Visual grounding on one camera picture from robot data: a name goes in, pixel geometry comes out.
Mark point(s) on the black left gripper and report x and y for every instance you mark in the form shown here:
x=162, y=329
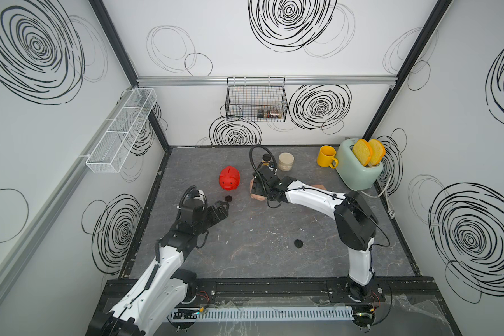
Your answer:
x=222, y=213

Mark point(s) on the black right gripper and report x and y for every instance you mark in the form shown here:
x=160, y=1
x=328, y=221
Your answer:
x=256, y=188

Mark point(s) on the light pink piggy bank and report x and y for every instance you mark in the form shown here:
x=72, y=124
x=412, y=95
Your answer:
x=257, y=191

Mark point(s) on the red piggy bank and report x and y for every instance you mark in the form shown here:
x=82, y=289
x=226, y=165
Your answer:
x=229, y=178

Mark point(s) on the black round piggy bank plug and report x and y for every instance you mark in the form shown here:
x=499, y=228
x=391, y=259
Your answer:
x=298, y=243

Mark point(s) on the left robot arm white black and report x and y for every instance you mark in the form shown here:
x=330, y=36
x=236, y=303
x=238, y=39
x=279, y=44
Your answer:
x=164, y=284

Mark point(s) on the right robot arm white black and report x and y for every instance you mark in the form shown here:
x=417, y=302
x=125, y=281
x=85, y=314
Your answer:
x=356, y=224

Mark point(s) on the yellow spice jar black lid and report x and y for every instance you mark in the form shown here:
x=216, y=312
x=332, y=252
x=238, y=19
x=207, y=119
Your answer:
x=266, y=159

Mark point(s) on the yellow mug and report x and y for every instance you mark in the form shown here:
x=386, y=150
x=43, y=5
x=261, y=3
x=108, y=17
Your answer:
x=327, y=157

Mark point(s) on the small items in basket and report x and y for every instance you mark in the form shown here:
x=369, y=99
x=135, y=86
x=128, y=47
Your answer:
x=269, y=114

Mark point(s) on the mint green toaster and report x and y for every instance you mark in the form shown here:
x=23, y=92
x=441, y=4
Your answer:
x=356, y=176

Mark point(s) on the yellow toast slice left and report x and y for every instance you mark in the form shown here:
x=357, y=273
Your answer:
x=363, y=152

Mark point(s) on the yellow toast slice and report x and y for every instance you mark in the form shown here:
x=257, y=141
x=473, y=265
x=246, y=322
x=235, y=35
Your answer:
x=378, y=152
x=363, y=152

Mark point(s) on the yellow toast slice right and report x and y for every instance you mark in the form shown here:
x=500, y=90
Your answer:
x=378, y=152

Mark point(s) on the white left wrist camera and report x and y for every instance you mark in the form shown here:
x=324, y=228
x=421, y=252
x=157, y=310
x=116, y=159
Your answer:
x=201, y=196

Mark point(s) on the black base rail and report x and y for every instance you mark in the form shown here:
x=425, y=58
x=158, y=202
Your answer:
x=333, y=289

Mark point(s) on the black wire basket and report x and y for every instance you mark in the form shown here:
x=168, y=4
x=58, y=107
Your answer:
x=243, y=101

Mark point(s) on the white slotted cable duct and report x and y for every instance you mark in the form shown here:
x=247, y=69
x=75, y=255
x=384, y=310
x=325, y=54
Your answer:
x=247, y=314

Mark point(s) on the aluminium wall rail back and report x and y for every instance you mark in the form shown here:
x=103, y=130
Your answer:
x=159, y=81

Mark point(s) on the aluminium wall rail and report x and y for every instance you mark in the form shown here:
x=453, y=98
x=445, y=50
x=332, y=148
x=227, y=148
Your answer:
x=38, y=145
x=159, y=81

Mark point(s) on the white wire shelf basket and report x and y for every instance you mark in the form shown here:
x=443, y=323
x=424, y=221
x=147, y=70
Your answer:
x=117, y=143

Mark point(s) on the aluminium wall rail left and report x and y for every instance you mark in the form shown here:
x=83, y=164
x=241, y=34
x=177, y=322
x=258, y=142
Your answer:
x=38, y=145

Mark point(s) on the black corner frame post left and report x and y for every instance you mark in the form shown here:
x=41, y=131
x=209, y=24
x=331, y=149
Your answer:
x=119, y=50

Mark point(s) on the black corner frame post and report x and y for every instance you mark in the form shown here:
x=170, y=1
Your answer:
x=119, y=50
x=430, y=26

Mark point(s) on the black corner frame post right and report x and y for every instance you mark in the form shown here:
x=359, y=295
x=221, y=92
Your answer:
x=430, y=26

